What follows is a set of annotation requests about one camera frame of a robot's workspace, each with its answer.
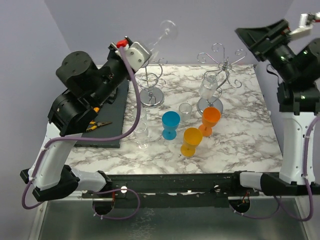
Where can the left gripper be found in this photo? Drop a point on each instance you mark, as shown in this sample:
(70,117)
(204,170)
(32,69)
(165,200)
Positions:
(114,53)

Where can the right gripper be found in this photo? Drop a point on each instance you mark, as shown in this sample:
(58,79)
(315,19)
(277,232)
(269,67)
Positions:
(277,32)

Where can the tall clear flute glass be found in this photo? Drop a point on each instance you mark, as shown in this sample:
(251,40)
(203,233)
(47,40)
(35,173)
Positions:
(168,31)

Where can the small clear wine glass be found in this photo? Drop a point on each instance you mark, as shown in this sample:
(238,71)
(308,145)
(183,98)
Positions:
(209,85)

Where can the clear ribbed wine glass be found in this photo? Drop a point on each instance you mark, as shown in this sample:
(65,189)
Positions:
(143,120)

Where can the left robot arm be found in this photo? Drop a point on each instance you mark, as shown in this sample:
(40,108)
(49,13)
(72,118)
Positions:
(87,88)

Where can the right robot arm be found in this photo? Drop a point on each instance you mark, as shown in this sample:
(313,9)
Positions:
(299,104)

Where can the round chrome glass rack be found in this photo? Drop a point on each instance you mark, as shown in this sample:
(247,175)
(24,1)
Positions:
(150,95)

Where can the clear stemmed wine glass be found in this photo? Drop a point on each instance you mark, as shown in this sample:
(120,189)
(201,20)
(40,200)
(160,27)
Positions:
(141,133)

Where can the scrolled chrome glass rack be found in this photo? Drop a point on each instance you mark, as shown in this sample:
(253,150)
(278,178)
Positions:
(224,68)

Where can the short ribbed clear glass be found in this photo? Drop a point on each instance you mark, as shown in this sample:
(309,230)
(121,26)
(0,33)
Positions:
(185,111)

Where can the black orange hammer tool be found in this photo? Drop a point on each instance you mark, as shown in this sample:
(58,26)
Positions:
(110,100)

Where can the dark tool mat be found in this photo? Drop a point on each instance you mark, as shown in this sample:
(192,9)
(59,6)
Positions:
(113,111)

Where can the blue plastic goblet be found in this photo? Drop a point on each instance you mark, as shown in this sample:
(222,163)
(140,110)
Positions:
(170,123)

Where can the orange plastic goblet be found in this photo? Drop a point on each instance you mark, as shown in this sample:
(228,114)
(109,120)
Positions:
(210,118)

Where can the yellow plastic goblet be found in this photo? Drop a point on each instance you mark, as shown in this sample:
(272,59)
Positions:
(192,137)

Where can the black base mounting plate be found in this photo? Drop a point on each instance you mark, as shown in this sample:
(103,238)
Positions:
(172,190)

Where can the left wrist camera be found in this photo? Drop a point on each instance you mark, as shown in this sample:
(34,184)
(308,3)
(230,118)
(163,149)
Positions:
(137,55)

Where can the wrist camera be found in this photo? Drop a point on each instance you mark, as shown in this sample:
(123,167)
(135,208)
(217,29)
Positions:
(306,23)
(137,55)

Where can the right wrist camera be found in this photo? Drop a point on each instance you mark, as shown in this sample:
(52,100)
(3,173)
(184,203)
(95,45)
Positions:
(306,23)

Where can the yellow handled pliers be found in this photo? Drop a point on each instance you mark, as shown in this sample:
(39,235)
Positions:
(93,125)

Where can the aluminium rail frame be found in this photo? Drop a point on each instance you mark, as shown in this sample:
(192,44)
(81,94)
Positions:
(40,214)

